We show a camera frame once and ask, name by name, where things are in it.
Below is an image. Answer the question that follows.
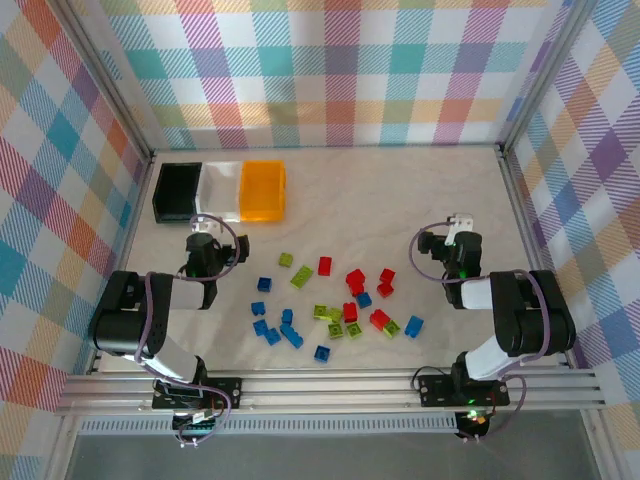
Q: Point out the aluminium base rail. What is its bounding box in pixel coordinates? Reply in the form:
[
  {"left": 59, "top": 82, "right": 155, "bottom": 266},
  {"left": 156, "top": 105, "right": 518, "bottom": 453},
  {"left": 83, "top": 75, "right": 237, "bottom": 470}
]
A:
[{"left": 54, "top": 367, "right": 609, "bottom": 416}]

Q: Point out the black controller board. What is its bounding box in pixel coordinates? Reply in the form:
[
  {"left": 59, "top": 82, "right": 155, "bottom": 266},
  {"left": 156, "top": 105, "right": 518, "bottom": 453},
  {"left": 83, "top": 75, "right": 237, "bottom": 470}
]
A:
[
  {"left": 455, "top": 408, "right": 490, "bottom": 440},
  {"left": 172, "top": 413, "right": 221, "bottom": 437}
]

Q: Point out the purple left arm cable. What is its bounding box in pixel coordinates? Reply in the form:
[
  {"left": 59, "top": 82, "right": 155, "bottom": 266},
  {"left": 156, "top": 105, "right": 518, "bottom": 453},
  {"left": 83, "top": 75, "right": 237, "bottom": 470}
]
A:
[{"left": 135, "top": 213, "right": 239, "bottom": 449}]

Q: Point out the yellow-orange plastic bin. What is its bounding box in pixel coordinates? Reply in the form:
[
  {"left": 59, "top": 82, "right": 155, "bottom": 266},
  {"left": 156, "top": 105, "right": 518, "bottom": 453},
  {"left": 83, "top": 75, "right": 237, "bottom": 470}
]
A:
[{"left": 238, "top": 159, "right": 289, "bottom": 223}]

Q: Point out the aluminium frame post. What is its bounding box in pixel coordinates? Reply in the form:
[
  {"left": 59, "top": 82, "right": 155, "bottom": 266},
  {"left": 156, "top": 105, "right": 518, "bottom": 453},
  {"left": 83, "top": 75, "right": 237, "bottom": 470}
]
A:
[
  {"left": 497, "top": 0, "right": 596, "bottom": 156},
  {"left": 52, "top": 0, "right": 156, "bottom": 166}
]

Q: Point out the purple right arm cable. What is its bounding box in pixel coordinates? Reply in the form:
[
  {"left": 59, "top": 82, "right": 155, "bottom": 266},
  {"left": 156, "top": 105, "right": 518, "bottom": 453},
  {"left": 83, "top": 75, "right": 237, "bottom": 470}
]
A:
[{"left": 408, "top": 222, "right": 576, "bottom": 444}]

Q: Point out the clear plastic bin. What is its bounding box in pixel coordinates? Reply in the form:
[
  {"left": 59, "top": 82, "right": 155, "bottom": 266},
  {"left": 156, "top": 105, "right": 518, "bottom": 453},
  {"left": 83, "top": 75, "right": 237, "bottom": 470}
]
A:
[{"left": 192, "top": 160, "right": 246, "bottom": 222}]

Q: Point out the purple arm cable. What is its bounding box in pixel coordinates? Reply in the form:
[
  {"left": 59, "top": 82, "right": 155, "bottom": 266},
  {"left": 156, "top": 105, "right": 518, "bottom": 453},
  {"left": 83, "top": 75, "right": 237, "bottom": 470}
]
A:
[
  {"left": 408, "top": 222, "right": 576, "bottom": 444},
  {"left": 135, "top": 213, "right": 239, "bottom": 449}
]

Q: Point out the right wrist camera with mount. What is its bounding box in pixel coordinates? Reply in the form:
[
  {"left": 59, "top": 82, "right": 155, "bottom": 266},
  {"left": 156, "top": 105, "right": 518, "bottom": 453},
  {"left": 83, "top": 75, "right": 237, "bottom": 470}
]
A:
[{"left": 443, "top": 212, "right": 474, "bottom": 246}]

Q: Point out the black plastic bin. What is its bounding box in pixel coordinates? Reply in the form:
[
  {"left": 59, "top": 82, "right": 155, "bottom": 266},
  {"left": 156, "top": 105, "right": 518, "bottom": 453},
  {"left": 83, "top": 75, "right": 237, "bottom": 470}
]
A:
[{"left": 151, "top": 162, "right": 205, "bottom": 225}]

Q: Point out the grey slotted cable duct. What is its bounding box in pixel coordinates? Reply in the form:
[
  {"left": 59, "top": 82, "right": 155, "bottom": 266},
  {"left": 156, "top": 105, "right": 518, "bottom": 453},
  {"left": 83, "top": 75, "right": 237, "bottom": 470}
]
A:
[{"left": 77, "top": 418, "right": 461, "bottom": 436}]

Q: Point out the aluminium side rail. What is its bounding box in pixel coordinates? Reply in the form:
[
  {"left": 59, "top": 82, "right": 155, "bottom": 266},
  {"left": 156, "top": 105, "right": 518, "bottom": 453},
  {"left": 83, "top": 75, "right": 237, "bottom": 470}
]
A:
[
  {"left": 497, "top": 144, "right": 576, "bottom": 369},
  {"left": 87, "top": 152, "right": 159, "bottom": 376}
]

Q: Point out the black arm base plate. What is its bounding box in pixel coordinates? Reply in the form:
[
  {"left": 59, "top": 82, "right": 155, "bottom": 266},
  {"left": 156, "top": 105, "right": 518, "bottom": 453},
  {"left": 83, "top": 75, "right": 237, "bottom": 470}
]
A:
[
  {"left": 417, "top": 372, "right": 511, "bottom": 407},
  {"left": 152, "top": 377, "right": 244, "bottom": 410}
]

